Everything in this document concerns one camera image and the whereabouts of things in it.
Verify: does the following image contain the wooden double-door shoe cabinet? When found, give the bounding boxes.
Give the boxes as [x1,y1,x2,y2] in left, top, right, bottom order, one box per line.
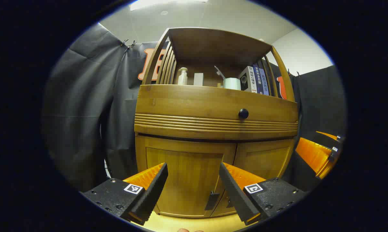
[134,27,299,219]

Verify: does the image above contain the wooden cabinet door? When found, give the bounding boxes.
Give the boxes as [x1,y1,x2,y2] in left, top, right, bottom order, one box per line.
[136,135,237,218]
[210,139,294,217]

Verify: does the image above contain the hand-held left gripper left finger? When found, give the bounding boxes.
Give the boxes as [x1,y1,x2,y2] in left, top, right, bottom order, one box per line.
[81,163,168,226]

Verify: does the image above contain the dark blue book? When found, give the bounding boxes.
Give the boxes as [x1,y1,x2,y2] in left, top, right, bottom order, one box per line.
[252,64,264,94]

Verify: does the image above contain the wooden cabinet drawer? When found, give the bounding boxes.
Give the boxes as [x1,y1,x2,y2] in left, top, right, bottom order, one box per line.
[134,84,299,140]

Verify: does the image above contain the light blue book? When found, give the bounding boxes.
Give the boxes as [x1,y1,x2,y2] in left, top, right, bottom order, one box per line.
[258,68,270,96]

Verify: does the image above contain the white spine book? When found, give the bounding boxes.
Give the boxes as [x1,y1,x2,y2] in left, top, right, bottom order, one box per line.
[240,66,258,93]

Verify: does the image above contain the pale cylindrical cup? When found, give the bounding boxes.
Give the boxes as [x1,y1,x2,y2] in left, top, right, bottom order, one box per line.
[223,78,241,90]

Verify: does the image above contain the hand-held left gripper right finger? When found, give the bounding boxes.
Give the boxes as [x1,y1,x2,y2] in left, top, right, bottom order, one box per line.
[219,162,307,226]

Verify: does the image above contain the ceiling light panel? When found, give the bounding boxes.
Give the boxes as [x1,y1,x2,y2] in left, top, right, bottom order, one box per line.
[129,0,209,11]

